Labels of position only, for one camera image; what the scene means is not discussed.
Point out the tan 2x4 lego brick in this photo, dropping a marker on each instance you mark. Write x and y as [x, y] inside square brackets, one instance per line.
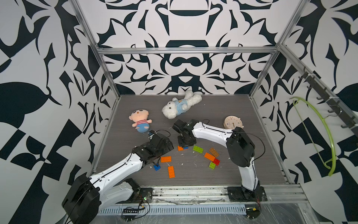
[214, 152]

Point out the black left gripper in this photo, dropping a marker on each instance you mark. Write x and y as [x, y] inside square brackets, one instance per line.
[167, 148]

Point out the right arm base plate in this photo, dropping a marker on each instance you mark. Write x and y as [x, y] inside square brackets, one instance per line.
[241, 194]

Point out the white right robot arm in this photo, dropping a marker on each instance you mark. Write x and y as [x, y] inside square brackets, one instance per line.
[240, 147]

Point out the pink round toy clock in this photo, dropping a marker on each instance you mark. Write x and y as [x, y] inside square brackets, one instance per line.
[231, 122]

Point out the white teddy bear blue shirt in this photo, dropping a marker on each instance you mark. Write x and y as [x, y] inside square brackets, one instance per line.
[176, 107]

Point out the white slotted cable duct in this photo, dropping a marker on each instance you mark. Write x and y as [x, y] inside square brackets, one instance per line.
[156, 209]

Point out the black wall hook rack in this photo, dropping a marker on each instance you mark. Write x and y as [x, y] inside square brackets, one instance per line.
[337, 107]

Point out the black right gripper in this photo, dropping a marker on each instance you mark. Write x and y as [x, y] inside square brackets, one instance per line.
[180, 143]

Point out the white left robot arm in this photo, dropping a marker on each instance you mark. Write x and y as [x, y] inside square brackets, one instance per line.
[88, 195]

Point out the orange 2x3 lego brick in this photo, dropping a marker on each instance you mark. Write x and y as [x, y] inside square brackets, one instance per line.
[166, 159]

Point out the lime green 2x2 lego brick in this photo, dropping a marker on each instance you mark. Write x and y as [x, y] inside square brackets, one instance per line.
[212, 165]

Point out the plush doll striped shirt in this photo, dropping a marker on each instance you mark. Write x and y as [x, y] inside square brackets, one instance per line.
[140, 120]

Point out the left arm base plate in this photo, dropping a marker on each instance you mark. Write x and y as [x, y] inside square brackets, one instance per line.
[141, 194]

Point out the red 2x2 lego brick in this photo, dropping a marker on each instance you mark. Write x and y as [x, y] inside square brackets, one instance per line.
[216, 162]

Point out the blue 2x2 lego brick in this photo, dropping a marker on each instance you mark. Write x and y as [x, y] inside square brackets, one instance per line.
[156, 167]

